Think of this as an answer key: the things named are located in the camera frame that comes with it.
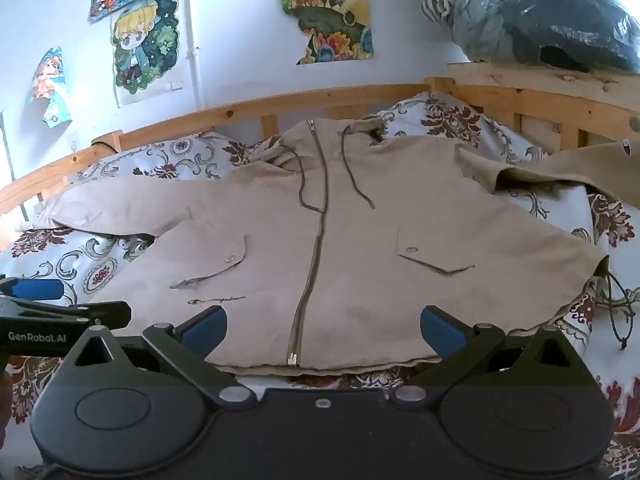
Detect beige hooded zip jacket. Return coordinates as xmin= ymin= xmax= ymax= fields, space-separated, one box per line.
xmin=32 ymin=117 xmax=640 ymax=378

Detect rough wooden plank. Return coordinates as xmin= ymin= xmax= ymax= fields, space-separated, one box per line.
xmin=446 ymin=61 xmax=640 ymax=107

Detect small torn cartoon wall poster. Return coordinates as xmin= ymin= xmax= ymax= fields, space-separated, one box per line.
xmin=25 ymin=46 xmax=74 ymax=129

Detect autumn landscape wall poster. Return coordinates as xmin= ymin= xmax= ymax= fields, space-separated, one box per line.
xmin=276 ymin=0 xmax=375 ymax=66

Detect blond cartoon figure wall poster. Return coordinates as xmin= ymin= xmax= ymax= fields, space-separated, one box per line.
xmin=111 ymin=0 xmax=190 ymax=108

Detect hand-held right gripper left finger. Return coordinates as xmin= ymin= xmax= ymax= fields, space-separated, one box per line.
xmin=65 ymin=306 xmax=257 ymax=408

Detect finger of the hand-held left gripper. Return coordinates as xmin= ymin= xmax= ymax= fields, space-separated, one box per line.
xmin=0 ymin=275 xmax=65 ymax=307

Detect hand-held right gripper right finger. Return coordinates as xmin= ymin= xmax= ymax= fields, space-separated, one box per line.
xmin=390 ymin=305 xmax=596 ymax=406

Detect clear plastic bag of clothes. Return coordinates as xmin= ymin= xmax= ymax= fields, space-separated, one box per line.
xmin=375 ymin=0 xmax=640 ymax=75

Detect floral white and maroon duvet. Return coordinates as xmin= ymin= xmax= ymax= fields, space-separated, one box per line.
xmin=0 ymin=92 xmax=640 ymax=480

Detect wooden bed headboard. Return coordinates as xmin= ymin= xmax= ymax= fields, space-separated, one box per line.
xmin=0 ymin=76 xmax=640 ymax=241

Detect white wall conduit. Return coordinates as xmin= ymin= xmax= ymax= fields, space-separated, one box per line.
xmin=186 ymin=0 xmax=205 ymax=112

